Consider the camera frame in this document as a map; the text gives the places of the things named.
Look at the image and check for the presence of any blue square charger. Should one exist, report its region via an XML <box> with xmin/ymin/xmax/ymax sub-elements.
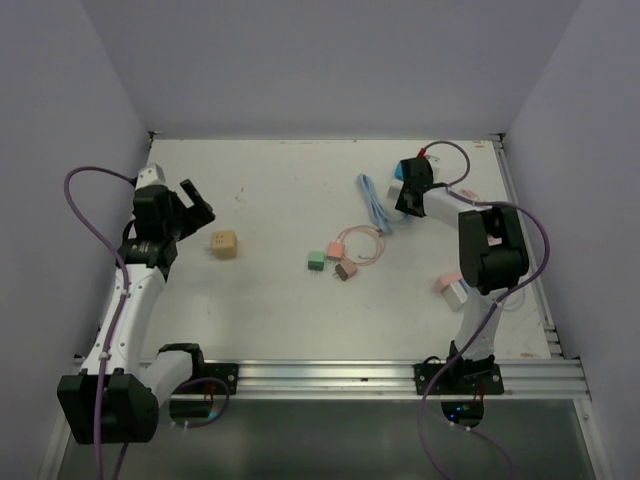
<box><xmin>394</xmin><ymin>162</ymin><xmax>403</xmax><ymax>182</ymax></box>

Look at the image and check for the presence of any beige cube socket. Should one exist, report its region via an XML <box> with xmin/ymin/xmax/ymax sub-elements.
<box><xmin>210</xmin><ymin>230</ymin><xmax>238</xmax><ymax>260</ymax></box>

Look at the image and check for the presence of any light blue power strip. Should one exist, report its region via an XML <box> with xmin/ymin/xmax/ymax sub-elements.
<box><xmin>356</xmin><ymin>173</ymin><xmax>417</xmax><ymax>236</ymax></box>

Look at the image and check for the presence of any pink power strip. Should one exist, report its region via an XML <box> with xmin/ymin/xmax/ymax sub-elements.
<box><xmin>434</xmin><ymin>271</ymin><xmax>467</xmax><ymax>294</ymax></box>

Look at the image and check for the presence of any pink charger plug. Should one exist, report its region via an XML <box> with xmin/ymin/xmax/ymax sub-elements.
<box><xmin>326</xmin><ymin>241</ymin><xmax>345</xmax><ymax>262</ymax></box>

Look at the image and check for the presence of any green plug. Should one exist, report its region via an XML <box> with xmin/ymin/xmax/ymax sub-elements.
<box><xmin>307</xmin><ymin>250</ymin><xmax>326</xmax><ymax>272</ymax></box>

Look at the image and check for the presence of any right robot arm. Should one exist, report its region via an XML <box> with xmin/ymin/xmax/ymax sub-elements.
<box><xmin>395</xmin><ymin>156</ymin><xmax>530</xmax><ymax>395</ymax></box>

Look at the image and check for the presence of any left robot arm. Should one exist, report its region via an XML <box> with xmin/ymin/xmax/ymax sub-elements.
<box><xmin>57</xmin><ymin>175</ymin><xmax>215</xmax><ymax>445</ymax></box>

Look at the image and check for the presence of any brown plug adapter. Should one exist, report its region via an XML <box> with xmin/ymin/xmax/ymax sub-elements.
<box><xmin>334</xmin><ymin>259</ymin><xmax>358</xmax><ymax>281</ymax></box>

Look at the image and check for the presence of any silver white charger block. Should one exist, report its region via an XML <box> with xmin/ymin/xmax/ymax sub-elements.
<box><xmin>442</xmin><ymin>281</ymin><xmax>468</xmax><ymax>311</ymax></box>

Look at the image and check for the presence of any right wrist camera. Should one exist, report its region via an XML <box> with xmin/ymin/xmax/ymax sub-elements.
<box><xmin>418</xmin><ymin>147</ymin><xmax>441</xmax><ymax>183</ymax></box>

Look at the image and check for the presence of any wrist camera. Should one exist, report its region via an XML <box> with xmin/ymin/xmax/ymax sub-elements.
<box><xmin>418</xmin><ymin>147</ymin><xmax>441</xmax><ymax>183</ymax></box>
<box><xmin>135</xmin><ymin>163</ymin><xmax>166</xmax><ymax>191</ymax></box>

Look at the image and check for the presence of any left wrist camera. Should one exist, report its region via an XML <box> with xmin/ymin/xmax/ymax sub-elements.
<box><xmin>135</xmin><ymin>163</ymin><xmax>166</xmax><ymax>191</ymax></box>

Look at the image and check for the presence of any thin pink charger cable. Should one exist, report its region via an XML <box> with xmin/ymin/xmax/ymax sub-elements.
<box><xmin>335</xmin><ymin>225</ymin><xmax>387</xmax><ymax>265</ymax></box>

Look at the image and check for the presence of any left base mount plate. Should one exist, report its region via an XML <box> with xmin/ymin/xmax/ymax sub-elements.
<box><xmin>175</xmin><ymin>362</ymin><xmax>240</xmax><ymax>396</ymax></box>

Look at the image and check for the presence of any base mount plate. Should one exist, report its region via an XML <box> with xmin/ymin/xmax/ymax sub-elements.
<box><xmin>413</xmin><ymin>355</ymin><xmax>505</xmax><ymax>396</ymax></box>
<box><xmin>175</xmin><ymin>362</ymin><xmax>240</xmax><ymax>396</ymax></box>

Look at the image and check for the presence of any aluminium front rail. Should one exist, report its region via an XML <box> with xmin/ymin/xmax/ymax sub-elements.
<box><xmin>231</xmin><ymin>358</ymin><xmax>590</xmax><ymax>401</ymax></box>

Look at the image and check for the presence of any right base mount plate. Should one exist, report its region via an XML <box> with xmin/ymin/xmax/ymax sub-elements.
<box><xmin>413</xmin><ymin>355</ymin><xmax>505</xmax><ymax>396</ymax></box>

